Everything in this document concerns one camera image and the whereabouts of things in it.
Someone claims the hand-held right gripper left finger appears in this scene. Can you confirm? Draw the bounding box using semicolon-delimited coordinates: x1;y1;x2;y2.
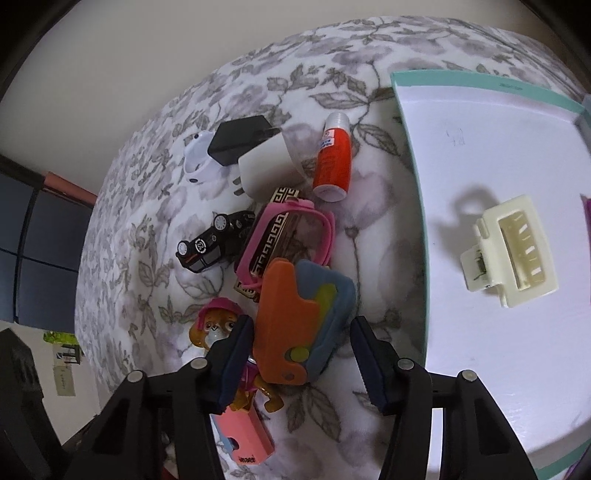
69;316;254;480

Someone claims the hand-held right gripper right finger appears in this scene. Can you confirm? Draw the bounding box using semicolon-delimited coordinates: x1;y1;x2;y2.
349;316;539;480

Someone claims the dog toy figure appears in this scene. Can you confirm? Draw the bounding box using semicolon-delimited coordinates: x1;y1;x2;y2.
190;298;284;414

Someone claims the lettered orange blue fidget toy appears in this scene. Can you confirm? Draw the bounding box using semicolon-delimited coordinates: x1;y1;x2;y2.
213;406;274;466

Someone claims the black toy car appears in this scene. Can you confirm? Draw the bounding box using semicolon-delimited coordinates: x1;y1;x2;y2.
175;210;256;274

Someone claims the white tray with teal rim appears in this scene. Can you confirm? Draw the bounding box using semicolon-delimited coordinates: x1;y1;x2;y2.
389;70;591;480

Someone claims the gold patterned case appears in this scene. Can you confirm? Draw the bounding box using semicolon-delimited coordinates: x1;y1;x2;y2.
233;187;333;303

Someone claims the pink watch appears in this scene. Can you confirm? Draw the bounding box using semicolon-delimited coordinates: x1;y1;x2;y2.
235;199;335;289

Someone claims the white paper tag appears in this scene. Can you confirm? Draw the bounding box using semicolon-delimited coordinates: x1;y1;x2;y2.
53;346;85;398

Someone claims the cream hair claw clip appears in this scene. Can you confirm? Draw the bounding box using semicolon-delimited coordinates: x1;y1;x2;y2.
459;195;559;309

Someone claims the white charger plug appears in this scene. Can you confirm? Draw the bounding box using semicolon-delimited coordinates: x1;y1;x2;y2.
234;131;308;198

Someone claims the orange thread spool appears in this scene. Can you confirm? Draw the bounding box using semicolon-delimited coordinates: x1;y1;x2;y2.
312;112;352;202

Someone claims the white earbuds case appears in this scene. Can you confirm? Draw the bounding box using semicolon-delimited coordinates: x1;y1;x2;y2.
184;130;222;184

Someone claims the black box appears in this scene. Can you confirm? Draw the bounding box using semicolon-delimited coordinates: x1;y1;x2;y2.
0;328;63;480

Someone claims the black charger plug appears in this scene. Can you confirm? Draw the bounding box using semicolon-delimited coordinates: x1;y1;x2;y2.
208;115;282;167

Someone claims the floral blanket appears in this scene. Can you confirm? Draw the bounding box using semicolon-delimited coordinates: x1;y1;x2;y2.
74;16;591;480

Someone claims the dark panelled cabinet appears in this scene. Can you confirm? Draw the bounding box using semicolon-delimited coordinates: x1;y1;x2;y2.
0;154;98;324

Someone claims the clear plastic cap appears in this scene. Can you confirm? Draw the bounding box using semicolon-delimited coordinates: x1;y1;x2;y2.
281;122;320;180

